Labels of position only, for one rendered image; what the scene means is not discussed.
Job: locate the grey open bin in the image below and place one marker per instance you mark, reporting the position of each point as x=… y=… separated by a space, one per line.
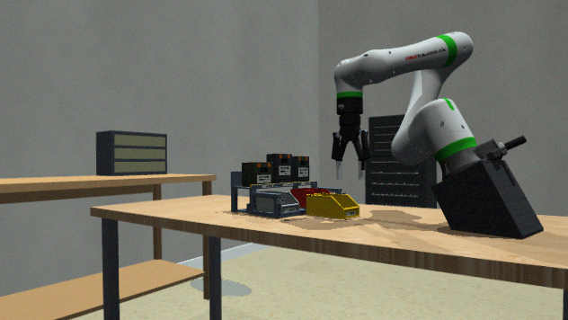
x=267 y=204

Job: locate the olive green case with orange latches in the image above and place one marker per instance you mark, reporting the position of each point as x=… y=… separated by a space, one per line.
x=257 y=173

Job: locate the red open bin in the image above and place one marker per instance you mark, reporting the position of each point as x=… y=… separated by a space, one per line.
x=300 y=194

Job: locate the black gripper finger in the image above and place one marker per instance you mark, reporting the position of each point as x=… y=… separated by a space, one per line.
x=338 y=152
x=362 y=153

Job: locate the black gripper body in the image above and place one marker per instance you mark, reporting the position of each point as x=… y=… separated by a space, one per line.
x=348 y=123

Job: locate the yellow bin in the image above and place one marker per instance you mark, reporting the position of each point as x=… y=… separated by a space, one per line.
x=330 y=205

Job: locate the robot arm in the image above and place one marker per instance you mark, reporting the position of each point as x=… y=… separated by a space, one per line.
x=437 y=127

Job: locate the grey bin rack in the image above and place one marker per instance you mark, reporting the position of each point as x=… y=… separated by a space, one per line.
x=236 y=182

